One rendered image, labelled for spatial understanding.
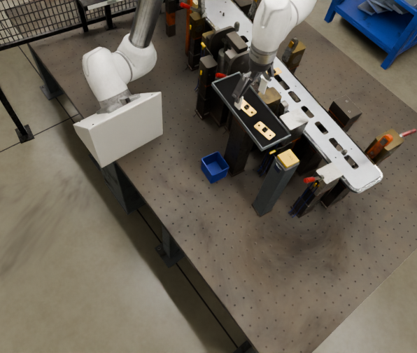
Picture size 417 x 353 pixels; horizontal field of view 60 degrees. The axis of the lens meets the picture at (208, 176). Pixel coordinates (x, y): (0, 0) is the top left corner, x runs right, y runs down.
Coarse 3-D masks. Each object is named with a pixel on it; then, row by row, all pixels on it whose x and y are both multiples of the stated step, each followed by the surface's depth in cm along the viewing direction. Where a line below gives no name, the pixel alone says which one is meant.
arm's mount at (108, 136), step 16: (144, 96) 169; (160, 96) 163; (112, 112) 163; (128, 112) 157; (144, 112) 165; (160, 112) 173; (80, 128) 165; (96, 128) 151; (112, 128) 158; (128, 128) 166; (144, 128) 175; (160, 128) 184; (96, 144) 160; (112, 144) 167; (128, 144) 176; (112, 160) 178
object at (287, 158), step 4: (284, 152) 135; (288, 152) 135; (280, 156) 134; (284, 156) 134; (288, 156) 134; (292, 156) 134; (284, 160) 133; (288, 160) 133; (292, 160) 133; (296, 160) 133; (284, 164) 132; (288, 164) 132; (292, 164) 133
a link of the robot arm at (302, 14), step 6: (294, 0) 109; (300, 0) 109; (306, 0) 111; (312, 0) 113; (300, 6) 110; (306, 6) 111; (312, 6) 114; (300, 12) 110; (306, 12) 112; (300, 18) 112
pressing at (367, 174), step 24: (192, 0) 197; (216, 0) 200; (216, 24) 190; (240, 24) 192; (288, 72) 178; (288, 96) 170; (312, 96) 172; (312, 120) 164; (312, 144) 158; (360, 168) 154; (360, 192) 149
